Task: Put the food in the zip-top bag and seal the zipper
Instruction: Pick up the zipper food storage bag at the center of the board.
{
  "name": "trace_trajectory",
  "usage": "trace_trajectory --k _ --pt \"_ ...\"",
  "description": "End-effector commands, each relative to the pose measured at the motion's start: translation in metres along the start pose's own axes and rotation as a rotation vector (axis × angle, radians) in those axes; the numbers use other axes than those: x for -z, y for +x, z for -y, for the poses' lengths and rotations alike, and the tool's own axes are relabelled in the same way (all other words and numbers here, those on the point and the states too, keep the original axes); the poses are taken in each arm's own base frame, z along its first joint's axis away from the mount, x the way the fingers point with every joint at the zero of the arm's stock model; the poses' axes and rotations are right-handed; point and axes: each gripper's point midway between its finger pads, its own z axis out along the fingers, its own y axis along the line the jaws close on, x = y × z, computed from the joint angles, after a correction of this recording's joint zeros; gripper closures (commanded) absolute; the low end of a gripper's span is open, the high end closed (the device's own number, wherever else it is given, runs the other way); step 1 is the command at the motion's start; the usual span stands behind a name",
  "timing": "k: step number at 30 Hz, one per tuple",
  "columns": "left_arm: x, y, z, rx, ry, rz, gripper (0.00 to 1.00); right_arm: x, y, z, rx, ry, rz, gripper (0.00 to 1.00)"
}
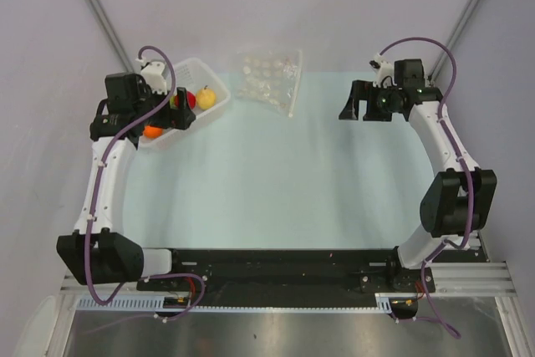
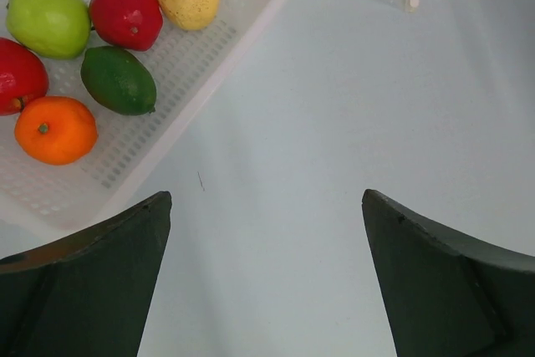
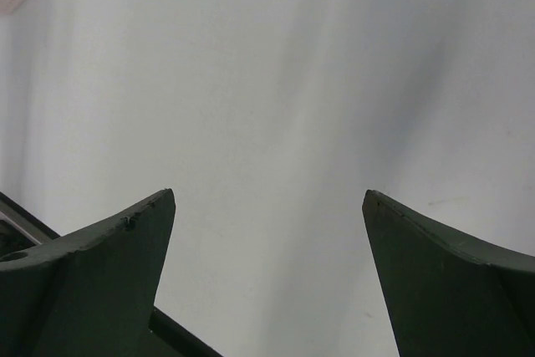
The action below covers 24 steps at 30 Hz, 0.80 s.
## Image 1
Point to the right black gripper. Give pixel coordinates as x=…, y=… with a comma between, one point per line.
x=364, y=90

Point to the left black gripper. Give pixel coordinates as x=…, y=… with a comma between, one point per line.
x=179, y=118

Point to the red apple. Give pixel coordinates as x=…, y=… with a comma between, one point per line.
x=191, y=99

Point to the yellow pear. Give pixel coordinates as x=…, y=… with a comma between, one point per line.
x=206, y=98

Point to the white plastic basket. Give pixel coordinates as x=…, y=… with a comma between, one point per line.
x=193, y=74

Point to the clear dotted zip bag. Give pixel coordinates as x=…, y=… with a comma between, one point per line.
x=270, y=76

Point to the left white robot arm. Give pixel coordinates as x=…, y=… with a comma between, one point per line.
x=97, y=251

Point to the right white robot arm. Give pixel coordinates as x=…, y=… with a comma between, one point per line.
x=458, y=200

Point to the orange fruit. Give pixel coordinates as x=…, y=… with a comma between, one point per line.
x=152, y=132

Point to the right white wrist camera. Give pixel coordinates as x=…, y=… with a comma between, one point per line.
x=382, y=68

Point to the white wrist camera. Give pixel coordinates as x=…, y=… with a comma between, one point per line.
x=382, y=68
x=152, y=72

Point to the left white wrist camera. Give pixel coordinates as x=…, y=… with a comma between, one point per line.
x=152, y=72

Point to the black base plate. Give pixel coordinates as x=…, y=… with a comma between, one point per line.
x=290, y=279

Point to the white slotted cable duct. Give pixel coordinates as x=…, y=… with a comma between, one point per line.
x=162, y=304

